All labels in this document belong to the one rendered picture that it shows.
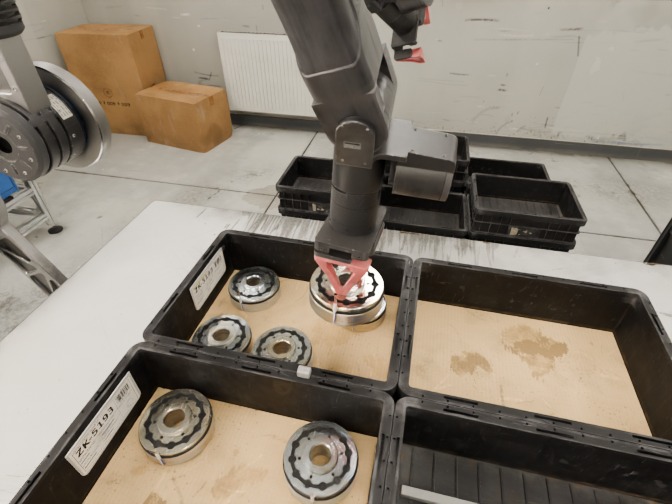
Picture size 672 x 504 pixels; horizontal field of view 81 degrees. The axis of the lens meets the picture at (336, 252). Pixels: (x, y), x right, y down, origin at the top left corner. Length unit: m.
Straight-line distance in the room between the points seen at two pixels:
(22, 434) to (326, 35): 0.87
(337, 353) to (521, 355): 0.33
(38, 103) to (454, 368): 0.84
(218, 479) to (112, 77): 3.57
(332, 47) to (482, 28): 3.11
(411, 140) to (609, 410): 0.56
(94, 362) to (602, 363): 1.00
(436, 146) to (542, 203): 1.57
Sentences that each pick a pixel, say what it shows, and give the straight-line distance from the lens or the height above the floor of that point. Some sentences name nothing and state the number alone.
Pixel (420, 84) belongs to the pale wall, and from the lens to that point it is 3.49.
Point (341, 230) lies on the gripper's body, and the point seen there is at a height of 1.15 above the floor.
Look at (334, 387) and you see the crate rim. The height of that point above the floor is 0.92.
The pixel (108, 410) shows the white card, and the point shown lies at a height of 0.90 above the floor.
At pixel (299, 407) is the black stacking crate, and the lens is 0.64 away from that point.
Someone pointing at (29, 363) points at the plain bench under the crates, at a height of 0.70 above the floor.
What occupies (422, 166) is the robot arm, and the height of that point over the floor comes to 1.24.
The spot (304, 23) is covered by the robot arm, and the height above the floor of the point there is 1.37.
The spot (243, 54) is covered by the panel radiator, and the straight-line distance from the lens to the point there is 3.64.
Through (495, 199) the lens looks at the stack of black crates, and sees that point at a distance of 1.91.
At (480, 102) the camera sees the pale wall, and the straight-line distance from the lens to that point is 3.55.
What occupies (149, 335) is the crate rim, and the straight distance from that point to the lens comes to 0.69.
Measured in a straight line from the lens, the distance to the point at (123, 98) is 3.97.
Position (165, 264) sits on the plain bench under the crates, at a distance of 1.19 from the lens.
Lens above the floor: 1.42
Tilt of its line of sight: 39 degrees down
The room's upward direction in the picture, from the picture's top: straight up
